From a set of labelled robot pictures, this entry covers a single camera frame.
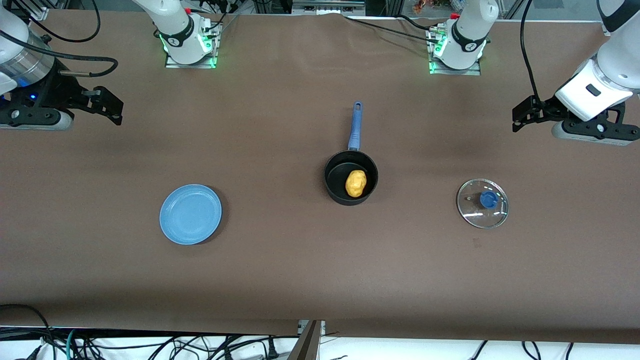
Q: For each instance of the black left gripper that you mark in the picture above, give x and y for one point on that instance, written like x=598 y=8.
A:
x=546 y=108

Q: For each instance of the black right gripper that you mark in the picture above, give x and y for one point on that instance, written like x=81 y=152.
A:
x=56 y=88

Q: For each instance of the glass lid with blue knob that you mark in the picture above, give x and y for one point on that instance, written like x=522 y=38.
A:
x=488 y=199

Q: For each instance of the yellow potato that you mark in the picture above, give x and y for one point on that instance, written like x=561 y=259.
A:
x=356 y=184

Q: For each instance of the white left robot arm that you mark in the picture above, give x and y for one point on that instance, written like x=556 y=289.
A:
x=470 y=30

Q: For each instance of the blue round plate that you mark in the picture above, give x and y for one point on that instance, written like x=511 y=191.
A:
x=190 y=215

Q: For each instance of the colourful small toy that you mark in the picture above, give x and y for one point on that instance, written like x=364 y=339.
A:
x=424 y=6

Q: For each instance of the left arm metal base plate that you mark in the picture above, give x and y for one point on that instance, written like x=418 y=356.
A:
x=457 y=72

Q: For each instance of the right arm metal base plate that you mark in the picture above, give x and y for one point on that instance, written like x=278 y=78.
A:
x=192 y=65

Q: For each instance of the silver metal rail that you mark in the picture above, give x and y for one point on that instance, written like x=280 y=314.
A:
x=327 y=7

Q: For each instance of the aluminium profile with bracket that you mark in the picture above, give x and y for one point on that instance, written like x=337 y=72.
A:
x=306 y=345

